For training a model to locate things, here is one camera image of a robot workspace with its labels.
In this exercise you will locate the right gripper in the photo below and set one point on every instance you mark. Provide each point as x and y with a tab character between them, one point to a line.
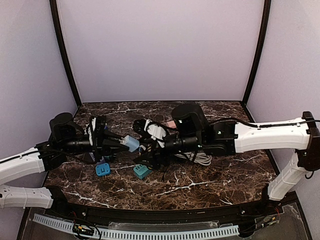
155	146

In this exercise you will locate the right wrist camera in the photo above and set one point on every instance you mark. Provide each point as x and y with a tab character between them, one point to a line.
149	129

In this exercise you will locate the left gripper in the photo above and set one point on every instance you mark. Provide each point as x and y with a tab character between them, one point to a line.
100	152

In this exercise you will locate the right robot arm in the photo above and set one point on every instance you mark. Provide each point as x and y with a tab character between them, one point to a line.
229	136

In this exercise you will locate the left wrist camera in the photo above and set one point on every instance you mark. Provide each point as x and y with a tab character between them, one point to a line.
95	129

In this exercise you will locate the white slotted cable duct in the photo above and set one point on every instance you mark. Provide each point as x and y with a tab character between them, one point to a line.
134	231

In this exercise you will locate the teal power strip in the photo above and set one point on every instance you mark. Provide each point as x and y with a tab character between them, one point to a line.
141	171

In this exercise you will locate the light blue charger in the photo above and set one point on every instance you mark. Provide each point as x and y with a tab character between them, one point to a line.
132	143

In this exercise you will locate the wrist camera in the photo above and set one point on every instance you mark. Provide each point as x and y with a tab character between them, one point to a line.
95	129
149	129

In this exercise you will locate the pink charger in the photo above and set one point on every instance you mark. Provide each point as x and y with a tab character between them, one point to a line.
171	124

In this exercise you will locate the blue square socket adapter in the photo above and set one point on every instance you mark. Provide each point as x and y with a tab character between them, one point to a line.
102	169

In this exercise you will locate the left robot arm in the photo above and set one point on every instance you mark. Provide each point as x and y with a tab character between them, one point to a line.
67	140

